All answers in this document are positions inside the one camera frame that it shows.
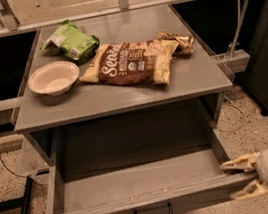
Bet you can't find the grey drawer cabinet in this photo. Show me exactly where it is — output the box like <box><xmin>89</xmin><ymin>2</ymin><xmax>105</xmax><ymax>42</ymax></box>
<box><xmin>0</xmin><ymin>0</ymin><xmax>243</xmax><ymax>172</ymax></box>

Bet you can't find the green snack bag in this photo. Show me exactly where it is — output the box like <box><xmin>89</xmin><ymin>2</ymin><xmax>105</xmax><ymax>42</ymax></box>
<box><xmin>40</xmin><ymin>19</ymin><xmax>100</xmax><ymax>64</ymax></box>

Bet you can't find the grey top drawer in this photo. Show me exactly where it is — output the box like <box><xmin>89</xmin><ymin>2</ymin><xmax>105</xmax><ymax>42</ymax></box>
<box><xmin>7</xmin><ymin>90</ymin><xmax>264</xmax><ymax>214</ymax></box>

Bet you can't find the small gold snack bag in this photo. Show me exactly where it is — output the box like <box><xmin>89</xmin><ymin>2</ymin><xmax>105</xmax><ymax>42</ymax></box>
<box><xmin>158</xmin><ymin>32</ymin><xmax>194</xmax><ymax>55</ymax></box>

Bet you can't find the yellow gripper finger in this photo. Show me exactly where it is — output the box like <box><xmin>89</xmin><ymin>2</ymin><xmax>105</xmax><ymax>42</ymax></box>
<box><xmin>220</xmin><ymin>152</ymin><xmax>260</xmax><ymax>171</ymax></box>
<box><xmin>230</xmin><ymin>180</ymin><xmax>268</xmax><ymax>201</ymax></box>

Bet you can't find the brown yellow chip bag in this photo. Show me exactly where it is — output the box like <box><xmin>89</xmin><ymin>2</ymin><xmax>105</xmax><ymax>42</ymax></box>
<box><xmin>80</xmin><ymin>38</ymin><xmax>178</xmax><ymax>86</ymax></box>

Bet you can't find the black metal stand leg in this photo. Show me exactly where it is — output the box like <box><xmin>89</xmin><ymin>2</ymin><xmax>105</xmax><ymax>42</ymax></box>
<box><xmin>0</xmin><ymin>176</ymin><xmax>33</xmax><ymax>214</ymax></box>

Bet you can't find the white paper bowl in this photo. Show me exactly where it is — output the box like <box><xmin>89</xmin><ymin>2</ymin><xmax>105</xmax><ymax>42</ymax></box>
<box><xmin>28</xmin><ymin>61</ymin><xmax>80</xmax><ymax>96</ymax></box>

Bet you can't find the white power cord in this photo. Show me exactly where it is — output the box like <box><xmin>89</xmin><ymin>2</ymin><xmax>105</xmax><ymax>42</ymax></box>
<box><xmin>214</xmin><ymin>0</ymin><xmax>252</xmax><ymax>62</ymax></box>

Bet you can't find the black floor cable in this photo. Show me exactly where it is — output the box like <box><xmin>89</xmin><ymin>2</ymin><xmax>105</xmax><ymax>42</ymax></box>
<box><xmin>0</xmin><ymin>125</ymin><xmax>49</xmax><ymax>195</ymax></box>

